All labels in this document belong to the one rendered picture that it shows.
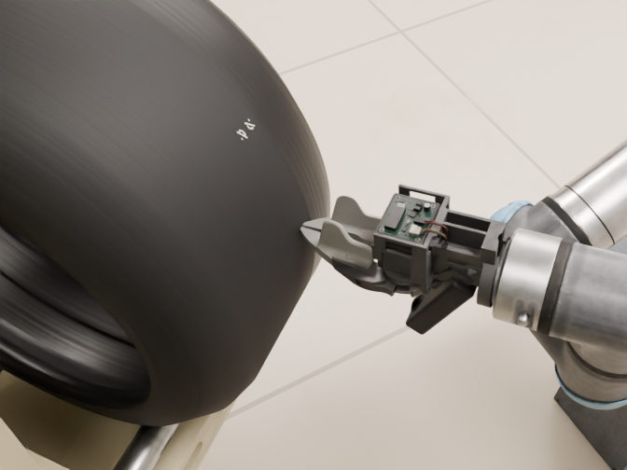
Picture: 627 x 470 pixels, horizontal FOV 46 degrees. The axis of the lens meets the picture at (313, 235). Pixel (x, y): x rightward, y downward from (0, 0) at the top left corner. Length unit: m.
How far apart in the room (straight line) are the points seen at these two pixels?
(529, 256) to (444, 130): 2.08
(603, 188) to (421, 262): 0.24
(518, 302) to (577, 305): 0.05
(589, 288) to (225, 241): 0.32
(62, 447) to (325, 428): 0.98
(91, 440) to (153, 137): 0.65
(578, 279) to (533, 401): 1.48
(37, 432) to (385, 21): 2.41
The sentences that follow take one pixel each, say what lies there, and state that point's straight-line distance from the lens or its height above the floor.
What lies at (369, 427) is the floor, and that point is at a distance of 2.04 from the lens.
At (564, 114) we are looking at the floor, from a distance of 2.91.
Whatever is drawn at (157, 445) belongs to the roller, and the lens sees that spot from 1.05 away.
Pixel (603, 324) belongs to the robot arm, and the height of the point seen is 1.32.
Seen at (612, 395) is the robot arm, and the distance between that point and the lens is 0.81.
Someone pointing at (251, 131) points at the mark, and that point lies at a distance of 0.72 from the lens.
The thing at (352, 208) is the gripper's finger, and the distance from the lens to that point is 0.76.
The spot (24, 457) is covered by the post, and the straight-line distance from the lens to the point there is 0.92.
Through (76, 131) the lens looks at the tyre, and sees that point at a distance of 0.63.
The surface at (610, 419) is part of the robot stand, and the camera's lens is 2.00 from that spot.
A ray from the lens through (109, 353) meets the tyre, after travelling 1.13.
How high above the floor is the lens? 1.86
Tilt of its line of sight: 52 degrees down
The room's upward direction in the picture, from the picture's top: straight up
